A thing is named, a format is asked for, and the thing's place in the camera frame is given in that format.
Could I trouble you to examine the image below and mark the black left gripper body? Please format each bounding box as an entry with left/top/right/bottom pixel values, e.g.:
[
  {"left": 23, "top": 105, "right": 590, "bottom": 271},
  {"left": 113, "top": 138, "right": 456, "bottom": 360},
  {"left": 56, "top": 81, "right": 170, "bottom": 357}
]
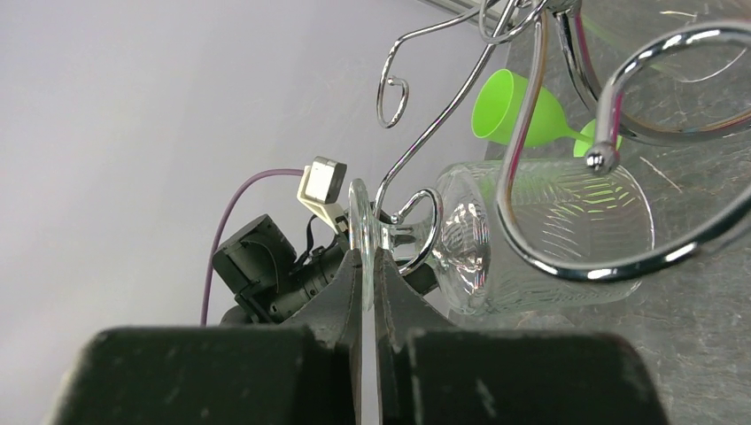
[{"left": 267, "top": 240, "right": 441, "bottom": 324}]

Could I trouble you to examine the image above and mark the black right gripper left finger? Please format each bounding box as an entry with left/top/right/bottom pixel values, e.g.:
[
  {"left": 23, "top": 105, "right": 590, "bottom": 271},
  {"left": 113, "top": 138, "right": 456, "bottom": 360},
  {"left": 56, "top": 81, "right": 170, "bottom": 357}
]
[{"left": 47, "top": 250, "right": 362, "bottom": 424}]

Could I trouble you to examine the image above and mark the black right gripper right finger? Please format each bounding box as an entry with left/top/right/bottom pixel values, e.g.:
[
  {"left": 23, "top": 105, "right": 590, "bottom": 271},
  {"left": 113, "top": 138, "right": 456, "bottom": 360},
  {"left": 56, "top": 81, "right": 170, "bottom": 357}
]
[{"left": 374, "top": 250, "right": 669, "bottom": 424}]

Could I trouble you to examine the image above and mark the clear wine glass front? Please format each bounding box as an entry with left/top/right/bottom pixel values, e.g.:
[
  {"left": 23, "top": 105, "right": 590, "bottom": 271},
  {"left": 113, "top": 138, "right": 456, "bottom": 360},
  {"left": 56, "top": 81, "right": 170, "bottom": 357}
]
[{"left": 350, "top": 159, "right": 654, "bottom": 316}]

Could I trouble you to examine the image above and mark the chrome wine glass rack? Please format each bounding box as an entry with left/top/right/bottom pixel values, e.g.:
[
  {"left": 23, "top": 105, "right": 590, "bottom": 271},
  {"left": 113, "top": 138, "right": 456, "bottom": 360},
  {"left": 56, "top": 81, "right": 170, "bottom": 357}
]
[{"left": 375, "top": 0, "right": 751, "bottom": 286}]

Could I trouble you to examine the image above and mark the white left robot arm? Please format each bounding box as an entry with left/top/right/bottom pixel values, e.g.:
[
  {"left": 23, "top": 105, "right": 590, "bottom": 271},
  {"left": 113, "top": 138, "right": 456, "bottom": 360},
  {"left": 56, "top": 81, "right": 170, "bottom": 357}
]
[{"left": 209, "top": 214, "right": 363, "bottom": 330}]

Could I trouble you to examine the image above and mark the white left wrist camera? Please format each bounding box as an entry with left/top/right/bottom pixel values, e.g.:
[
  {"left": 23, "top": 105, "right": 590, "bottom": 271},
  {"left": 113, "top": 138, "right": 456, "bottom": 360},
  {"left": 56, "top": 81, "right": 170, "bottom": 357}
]
[{"left": 297, "top": 156, "right": 348, "bottom": 234}]

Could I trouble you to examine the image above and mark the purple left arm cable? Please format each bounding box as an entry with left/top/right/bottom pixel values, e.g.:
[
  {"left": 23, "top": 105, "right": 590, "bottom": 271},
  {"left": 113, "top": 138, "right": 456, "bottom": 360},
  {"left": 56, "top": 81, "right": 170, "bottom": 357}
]
[{"left": 199, "top": 168, "right": 306, "bottom": 327}]

